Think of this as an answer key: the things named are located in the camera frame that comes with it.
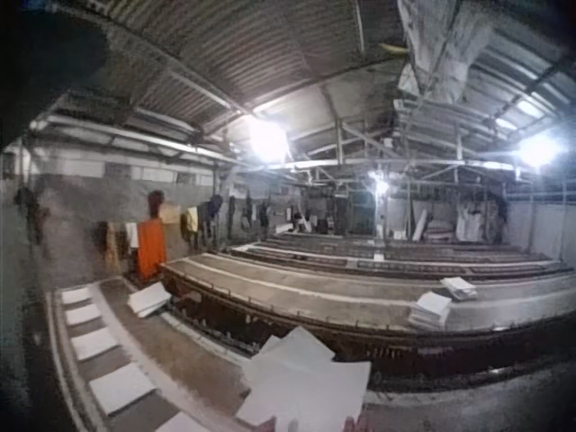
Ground person's right hand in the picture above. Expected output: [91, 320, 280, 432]
[341, 414, 370, 432]

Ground large white sheet stack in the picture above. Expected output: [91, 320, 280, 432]
[233, 325, 373, 432]

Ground long brown printing table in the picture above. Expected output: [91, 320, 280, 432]
[159, 251, 576, 391]

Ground thick white sheet stack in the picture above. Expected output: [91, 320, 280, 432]
[408, 292, 453, 330]

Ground white square sheet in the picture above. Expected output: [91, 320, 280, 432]
[70, 326, 120, 362]
[88, 362, 159, 416]
[64, 304, 104, 327]
[59, 287, 92, 306]

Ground small white sheet stack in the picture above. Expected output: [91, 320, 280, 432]
[439, 275, 479, 302]

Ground row of long printing tables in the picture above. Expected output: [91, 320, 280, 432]
[228, 228, 575, 281]

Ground tilted white sheet stack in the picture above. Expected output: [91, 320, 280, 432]
[126, 282, 172, 320]

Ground white leaning boards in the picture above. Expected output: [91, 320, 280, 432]
[408, 210, 434, 243]

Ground orange hanging cloth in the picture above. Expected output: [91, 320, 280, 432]
[136, 219, 168, 279]

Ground row of dark hanging clothes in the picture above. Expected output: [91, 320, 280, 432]
[201, 192, 274, 240]

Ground yellow hanging cloth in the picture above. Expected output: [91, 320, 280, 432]
[180, 206, 200, 243]

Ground beige hanging cloth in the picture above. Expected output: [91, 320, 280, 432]
[158, 202, 182, 225]

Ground brown and white hanging clothes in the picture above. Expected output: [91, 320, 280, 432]
[94, 220, 140, 272]

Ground white hanging sheets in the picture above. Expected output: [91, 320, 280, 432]
[454, 197, 510, 243]

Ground bright ceiling lamp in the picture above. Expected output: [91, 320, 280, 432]
[246, 115, 290, 164]
[516, 133, 561, 168]

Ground yellow roof object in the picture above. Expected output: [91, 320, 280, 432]
[379, 41, 410, 59]

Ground grey hanging roof tarp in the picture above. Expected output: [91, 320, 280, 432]
[394, 0, 497, 105]

